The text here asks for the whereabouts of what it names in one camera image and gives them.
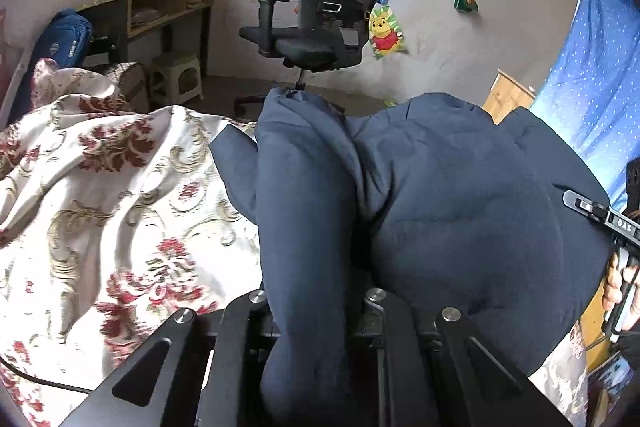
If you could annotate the navy blue padded jacket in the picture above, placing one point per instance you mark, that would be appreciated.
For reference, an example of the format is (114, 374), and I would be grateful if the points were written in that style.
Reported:
(431, 200)

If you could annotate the person's right hand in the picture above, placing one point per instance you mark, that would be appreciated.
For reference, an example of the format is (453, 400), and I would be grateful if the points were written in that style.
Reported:
(613, 294)

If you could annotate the blue printed curtain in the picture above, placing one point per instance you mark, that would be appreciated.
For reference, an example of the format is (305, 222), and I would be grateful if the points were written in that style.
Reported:
(591, 95)

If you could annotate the Winnie the Pooh poster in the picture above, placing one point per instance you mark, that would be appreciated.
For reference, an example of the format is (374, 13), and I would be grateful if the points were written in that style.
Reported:
(385, 34)

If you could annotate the black mesh office chair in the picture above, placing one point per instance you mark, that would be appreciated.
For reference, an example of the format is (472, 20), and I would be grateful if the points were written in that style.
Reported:
(329, 35)

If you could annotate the green plastic stool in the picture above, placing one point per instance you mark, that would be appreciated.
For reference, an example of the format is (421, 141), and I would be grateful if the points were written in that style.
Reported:
(175, 78)

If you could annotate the wooden desk with shelf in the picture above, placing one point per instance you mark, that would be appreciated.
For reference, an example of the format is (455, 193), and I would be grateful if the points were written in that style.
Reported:
(117, 23)

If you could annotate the floral cream red bedspread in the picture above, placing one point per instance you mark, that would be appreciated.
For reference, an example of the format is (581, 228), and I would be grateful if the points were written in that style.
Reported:
(110, 221)

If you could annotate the blue backpack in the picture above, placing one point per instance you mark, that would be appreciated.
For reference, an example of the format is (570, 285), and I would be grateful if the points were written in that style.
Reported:
(65, 40)

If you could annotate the green hanging wall pouch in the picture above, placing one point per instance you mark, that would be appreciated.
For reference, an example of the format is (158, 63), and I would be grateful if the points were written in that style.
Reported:
(466, 6)

